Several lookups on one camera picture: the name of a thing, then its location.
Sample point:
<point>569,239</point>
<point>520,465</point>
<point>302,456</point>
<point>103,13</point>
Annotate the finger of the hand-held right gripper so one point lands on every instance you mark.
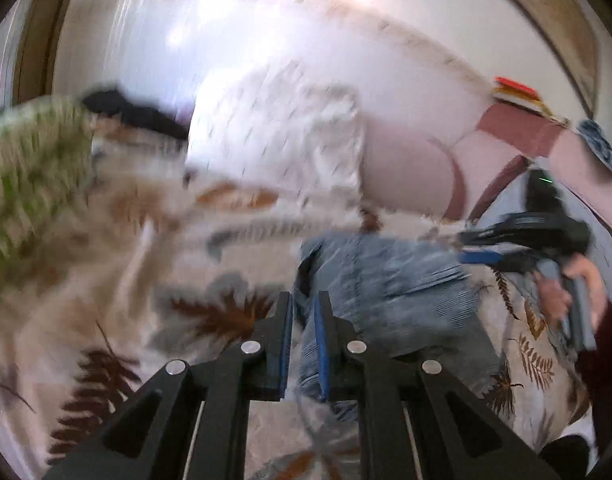
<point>485,237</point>
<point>480,259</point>

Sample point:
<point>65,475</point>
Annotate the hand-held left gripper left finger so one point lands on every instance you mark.
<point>281,345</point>

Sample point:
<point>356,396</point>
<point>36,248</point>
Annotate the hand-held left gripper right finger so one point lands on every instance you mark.
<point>323,350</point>

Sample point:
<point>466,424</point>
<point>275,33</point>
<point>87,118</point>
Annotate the blue denim pants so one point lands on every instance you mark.
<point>395,310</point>

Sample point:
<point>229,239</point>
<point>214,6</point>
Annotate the person's right forearm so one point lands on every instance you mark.
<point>605,370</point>

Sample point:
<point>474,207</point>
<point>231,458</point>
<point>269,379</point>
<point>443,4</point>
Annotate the person's right hand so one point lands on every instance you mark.
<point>588,290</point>

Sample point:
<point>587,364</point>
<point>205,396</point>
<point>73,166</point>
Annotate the light blue cushion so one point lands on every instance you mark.
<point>590,205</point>

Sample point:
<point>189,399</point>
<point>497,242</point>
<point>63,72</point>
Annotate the pink bolster cushion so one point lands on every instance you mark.
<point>410,170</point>

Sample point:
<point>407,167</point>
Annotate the pink padded headboard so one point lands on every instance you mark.
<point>525,135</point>

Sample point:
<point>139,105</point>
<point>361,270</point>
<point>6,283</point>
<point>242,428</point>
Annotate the blue patterned cloth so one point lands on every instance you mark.
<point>603,145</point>

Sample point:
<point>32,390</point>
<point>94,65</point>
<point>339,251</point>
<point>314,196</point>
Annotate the leaf printed bed blanket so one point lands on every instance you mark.
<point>136,320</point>

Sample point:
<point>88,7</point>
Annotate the red book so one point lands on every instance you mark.
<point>515,85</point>

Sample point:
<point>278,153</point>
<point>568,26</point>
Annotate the white printed pillow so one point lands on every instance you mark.
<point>281,145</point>

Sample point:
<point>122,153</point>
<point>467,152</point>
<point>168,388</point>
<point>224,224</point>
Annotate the black garment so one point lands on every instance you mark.
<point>131,112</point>

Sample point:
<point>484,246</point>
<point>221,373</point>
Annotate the green patterned rolled quilt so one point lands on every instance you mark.
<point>31,185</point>

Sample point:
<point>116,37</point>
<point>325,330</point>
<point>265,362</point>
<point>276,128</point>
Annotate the brown wooden door frame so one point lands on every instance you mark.
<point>41,25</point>

